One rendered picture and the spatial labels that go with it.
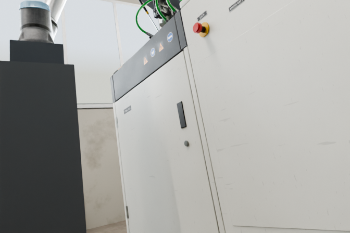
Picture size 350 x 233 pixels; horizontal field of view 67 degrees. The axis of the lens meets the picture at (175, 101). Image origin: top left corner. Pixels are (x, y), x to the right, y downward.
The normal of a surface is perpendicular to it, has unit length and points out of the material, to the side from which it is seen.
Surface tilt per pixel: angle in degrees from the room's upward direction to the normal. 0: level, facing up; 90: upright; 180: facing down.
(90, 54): 90
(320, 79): 90
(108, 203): 90
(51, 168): 90
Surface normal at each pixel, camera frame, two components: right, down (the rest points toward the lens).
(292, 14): -0.80, -0.03
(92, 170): 0.47, -0.32
